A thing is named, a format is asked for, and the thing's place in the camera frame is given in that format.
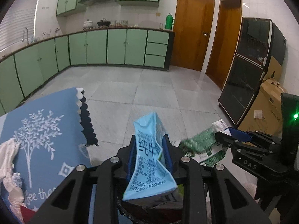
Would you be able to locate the light blue milk carton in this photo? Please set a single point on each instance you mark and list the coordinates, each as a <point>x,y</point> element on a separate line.
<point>151,181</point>

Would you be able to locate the black wok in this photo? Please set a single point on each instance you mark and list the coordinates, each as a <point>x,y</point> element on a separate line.
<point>103,23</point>

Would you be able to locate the green white carton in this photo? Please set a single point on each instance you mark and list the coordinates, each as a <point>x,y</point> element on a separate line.
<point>203,147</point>

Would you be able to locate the sink faucet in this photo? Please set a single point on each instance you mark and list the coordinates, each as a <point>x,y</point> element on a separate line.
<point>25,36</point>

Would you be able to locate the black glass refrigerator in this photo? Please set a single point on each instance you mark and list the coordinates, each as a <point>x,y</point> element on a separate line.
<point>259,55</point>

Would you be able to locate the brown wooden door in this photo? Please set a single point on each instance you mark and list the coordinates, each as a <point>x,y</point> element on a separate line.
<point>192,28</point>
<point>225,41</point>

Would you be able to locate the white tissue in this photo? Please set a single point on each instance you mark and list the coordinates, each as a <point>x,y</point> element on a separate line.
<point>9,150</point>

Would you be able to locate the brown cardboard box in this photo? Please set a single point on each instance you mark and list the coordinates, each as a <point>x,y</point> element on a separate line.
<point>265,113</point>

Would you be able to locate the green thermos bottle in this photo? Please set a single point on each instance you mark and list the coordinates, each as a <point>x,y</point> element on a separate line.
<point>169,22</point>

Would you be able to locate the blue tree print tablecloth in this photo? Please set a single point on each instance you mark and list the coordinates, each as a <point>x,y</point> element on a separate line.
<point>54,132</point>

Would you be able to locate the green lower kitchen cabinets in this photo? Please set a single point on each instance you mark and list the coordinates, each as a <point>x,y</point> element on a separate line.
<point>26,70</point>

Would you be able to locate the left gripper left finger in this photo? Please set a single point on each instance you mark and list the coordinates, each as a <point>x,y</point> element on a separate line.
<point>132,159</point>

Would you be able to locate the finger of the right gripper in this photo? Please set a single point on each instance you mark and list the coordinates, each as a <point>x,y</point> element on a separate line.
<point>239,135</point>

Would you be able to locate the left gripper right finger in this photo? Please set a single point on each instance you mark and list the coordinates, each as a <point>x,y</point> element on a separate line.
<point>167,153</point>

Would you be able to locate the window blinds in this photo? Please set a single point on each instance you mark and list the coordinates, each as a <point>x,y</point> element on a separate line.
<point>21,14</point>

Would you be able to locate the white ceramic pot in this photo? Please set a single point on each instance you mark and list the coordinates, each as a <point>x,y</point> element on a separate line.
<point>88,24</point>

